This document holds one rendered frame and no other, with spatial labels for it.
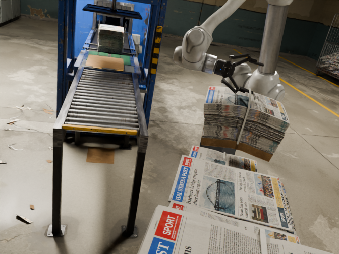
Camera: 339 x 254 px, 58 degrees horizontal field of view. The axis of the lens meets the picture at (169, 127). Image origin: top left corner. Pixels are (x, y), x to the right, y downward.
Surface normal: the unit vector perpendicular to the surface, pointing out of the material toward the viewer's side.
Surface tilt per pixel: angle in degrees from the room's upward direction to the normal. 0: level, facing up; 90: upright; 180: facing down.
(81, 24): 90
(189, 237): 0
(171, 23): 90
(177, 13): 90
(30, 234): 0
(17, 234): 0
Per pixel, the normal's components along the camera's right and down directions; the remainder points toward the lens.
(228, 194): 0.16, -0.90
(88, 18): 0.15, 0.44
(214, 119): -0.20, 0.39
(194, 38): -0.11, -0.07
